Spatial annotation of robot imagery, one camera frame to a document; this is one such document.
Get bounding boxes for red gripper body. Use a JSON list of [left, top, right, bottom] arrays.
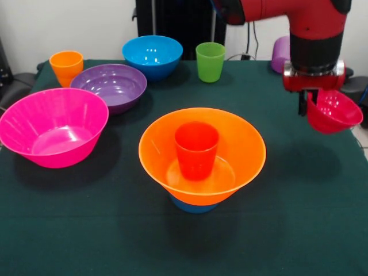
[[282, 60, 347, 93]]

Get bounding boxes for small red bowl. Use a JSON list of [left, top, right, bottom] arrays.
[[306, 89, 364, 135]]

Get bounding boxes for purple cup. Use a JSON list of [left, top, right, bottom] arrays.
[[271, 36, 292, 74]]

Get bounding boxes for orange-red cup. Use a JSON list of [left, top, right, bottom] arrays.
[[174, 121, 221, 182]]

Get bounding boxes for large orange bowl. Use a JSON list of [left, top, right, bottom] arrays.
[[138, 108, 267, 206]]

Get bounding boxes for small blue bowl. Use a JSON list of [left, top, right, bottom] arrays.
[[169, 194, 221, 214]]

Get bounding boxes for green cup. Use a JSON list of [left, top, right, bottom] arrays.
[[195, 42, 226, 83]]

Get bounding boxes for large blue bowl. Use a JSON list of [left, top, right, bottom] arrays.
[[122, 35, 184, 82]]

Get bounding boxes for purple bowl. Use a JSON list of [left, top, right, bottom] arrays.
[[70, 63, 148, 116]]

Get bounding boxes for dark green tablecloth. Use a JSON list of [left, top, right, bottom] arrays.
[[0, 59, 368, 276]]

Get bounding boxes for yellow-orange cup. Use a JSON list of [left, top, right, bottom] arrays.
[[49, 51, 85, 89]]

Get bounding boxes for large pink bowl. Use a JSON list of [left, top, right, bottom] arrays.
[[0, 87, 109, 169]]

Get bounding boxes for blue cable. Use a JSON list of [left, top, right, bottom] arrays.
[[347, 86, 368, 130]]

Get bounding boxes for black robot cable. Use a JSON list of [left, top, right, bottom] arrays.
[[227, 21, 259, 61]]

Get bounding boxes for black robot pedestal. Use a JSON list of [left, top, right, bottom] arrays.
[[132, 0, 232, 61]]

